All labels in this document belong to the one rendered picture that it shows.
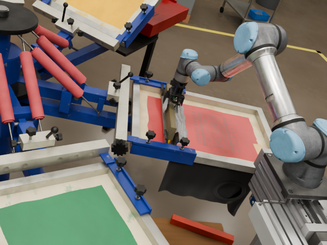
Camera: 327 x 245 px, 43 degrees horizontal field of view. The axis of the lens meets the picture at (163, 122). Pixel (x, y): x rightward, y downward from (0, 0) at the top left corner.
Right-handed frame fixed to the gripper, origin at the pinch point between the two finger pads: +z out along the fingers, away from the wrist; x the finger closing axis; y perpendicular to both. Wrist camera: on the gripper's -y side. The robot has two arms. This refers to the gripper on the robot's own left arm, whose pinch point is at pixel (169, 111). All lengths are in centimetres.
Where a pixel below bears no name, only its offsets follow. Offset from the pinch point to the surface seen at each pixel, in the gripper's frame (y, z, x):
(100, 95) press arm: 2.7, -2.4, -35.4
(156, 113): -4.7, 6.2, -4.8
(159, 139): 17.1, 6.2, -4.0
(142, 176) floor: -61, 102, 12
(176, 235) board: -7, 100, 35
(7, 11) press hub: 1, -33, -82
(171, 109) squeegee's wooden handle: 4.7, -4.3, -0.2
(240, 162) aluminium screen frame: 27.5, 2.8, 34.6
